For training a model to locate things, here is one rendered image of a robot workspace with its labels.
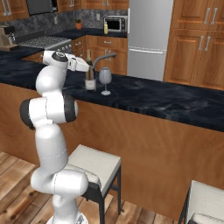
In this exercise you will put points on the stool with white cushion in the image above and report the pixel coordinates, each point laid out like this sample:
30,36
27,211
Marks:
205,201
97,163

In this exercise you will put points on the dark wine bottle white label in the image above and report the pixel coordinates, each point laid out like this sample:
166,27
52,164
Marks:
90,83

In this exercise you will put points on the potted plant in orange pot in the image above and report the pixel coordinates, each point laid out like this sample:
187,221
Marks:
78,24

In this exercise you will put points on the yellow juice bottle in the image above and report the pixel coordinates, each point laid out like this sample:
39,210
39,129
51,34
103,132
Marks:
106,28

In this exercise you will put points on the clear wine glass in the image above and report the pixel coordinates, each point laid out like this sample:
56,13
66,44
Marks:
105,75

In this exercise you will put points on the beige coffee machine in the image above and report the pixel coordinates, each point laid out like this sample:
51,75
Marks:
6,38

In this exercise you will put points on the wooden wall cupboard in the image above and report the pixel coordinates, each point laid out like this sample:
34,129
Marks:
13,8

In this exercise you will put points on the silver toaster oven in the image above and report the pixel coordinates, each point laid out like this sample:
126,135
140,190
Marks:
115,24

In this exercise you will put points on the silver fridge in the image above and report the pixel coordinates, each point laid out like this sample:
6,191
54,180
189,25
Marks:
149,38

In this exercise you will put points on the wooden dining counter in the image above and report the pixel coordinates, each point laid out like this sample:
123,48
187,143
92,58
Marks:
151,151

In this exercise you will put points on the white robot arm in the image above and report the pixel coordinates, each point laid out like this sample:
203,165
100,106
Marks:
49,145

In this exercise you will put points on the silver stove with hob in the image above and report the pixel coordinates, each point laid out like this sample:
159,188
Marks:
46,42

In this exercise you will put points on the wooden base cupboards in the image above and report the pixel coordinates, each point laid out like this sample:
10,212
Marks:
115,48

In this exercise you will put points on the wooden wall cupboards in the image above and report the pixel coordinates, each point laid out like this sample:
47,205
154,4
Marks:
93,3

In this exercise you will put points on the grey sink tap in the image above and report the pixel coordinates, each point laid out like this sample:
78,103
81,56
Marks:
102,58

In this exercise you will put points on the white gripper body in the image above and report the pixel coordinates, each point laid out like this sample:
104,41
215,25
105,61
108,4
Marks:
81,65

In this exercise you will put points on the tall wooden cupboards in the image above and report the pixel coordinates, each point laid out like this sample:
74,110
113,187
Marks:
195,43

